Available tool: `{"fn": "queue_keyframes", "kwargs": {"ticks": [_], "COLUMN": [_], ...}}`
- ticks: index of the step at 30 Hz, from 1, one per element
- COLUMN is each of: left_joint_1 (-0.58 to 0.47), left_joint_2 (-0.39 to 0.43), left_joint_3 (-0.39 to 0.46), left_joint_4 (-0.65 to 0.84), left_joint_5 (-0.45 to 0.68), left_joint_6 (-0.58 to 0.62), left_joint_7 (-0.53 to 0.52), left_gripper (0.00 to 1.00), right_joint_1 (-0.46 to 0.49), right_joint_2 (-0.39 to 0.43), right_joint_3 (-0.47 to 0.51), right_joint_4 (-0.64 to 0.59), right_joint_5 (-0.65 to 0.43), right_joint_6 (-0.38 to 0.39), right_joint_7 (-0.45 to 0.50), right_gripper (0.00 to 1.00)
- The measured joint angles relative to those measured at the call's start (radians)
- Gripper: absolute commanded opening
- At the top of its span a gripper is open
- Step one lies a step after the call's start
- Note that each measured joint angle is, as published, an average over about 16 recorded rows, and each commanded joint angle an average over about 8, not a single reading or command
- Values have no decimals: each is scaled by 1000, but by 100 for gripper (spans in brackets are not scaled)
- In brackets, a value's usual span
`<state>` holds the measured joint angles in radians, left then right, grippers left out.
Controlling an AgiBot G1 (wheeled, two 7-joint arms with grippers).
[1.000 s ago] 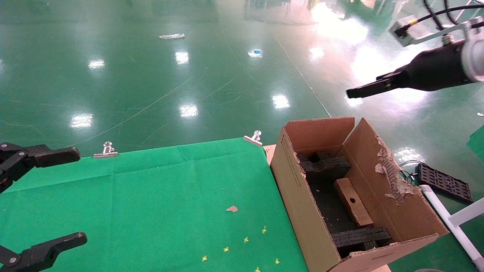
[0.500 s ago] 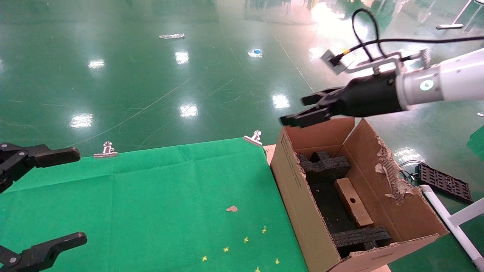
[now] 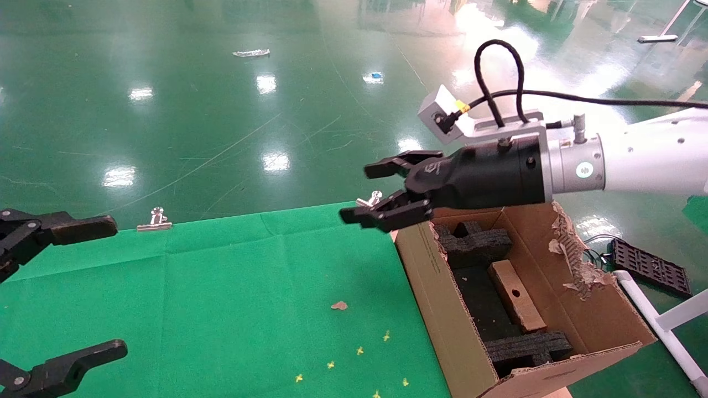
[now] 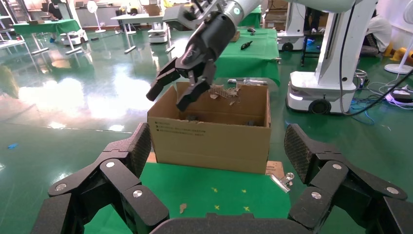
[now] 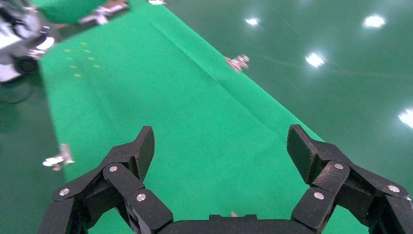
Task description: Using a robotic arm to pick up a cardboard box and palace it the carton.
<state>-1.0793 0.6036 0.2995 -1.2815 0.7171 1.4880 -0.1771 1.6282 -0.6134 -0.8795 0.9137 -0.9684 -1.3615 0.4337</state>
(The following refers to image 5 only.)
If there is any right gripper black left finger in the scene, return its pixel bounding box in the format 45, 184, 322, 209
38, 126, 174, 234

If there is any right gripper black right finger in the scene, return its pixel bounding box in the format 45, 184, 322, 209
286, 124, 413, 234

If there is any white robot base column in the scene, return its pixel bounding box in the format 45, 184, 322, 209
0, 0, 56, 83

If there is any large green table cloth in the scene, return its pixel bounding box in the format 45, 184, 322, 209
38, 2, 370, 234

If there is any white table leg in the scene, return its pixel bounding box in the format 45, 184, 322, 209
79, 6, 112, 25

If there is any small green table cloth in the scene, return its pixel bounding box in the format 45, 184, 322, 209
32, 0, 107, 24

